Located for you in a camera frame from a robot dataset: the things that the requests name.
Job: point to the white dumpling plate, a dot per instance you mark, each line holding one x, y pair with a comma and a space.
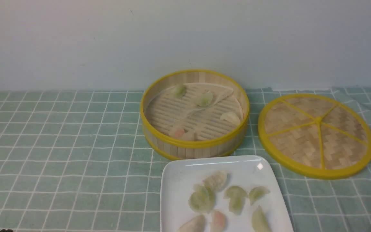
216, 181
196, 224

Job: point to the pink dumpling steamer front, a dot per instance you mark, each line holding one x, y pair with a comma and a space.
181, 134

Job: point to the white dumpling steamer right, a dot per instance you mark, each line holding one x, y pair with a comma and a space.
230, 117

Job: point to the woven bamboo steamer lid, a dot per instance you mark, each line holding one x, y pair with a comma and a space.
315, 136

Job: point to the white rectangular plate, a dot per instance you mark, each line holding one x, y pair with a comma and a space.
248, 171

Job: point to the green dumpling plate bottom right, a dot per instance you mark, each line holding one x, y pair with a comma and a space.
259, 221

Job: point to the green checked tablecloth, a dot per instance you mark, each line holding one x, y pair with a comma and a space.
78, 161

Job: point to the white dumpling plate bottom left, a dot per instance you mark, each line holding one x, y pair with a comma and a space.
196, 224

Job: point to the white steamer liner cloth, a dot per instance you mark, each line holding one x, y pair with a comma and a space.
165, 111

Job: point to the green dumpling in steamer back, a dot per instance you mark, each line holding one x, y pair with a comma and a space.
178, 91

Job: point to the bamboo steamer basket yellow rim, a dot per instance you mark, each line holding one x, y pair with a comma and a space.
211, 140

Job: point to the large green dumpling plate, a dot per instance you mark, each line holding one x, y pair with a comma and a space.
202, 200

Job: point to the green dumpling plate centre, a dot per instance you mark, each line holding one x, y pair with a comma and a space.
236, 196

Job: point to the green dumpling steamer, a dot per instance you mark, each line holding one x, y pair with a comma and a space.
205, 99

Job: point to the pink dumpling plate bottom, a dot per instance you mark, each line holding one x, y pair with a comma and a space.
219, 221

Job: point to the white dumpling plate top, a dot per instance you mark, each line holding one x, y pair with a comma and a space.
216, 181

